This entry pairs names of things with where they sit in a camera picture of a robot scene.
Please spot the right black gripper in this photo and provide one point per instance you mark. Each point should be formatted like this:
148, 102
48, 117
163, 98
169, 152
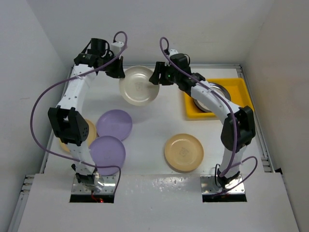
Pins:
161, 68

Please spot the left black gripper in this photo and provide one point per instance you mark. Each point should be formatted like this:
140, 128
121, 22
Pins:
118, 72

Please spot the cream white plastic plate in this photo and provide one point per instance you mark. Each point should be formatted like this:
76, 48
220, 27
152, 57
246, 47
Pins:
136, 88

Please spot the purple plastic plate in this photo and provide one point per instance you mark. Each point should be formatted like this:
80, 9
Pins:
116, 123
108, 151

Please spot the yellow plastic plate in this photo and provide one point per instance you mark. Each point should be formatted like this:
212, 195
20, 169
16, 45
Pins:
183, 152
91, 136

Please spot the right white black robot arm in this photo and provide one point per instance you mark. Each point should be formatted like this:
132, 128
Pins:
238, 122

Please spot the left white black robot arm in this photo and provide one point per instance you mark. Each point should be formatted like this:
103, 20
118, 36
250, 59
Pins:
66, 118

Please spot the yellow plastic bin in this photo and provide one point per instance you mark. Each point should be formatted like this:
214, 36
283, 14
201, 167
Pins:
237, 89

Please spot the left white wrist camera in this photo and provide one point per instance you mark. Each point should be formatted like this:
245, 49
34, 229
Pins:
116, 47

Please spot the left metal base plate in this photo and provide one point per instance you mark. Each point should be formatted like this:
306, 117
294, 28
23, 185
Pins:
103, 185

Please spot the metal base plate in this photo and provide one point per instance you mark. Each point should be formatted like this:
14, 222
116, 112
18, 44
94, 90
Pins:
208, 186
103, 185

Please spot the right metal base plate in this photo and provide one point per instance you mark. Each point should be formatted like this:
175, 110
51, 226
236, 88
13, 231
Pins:
208, 186

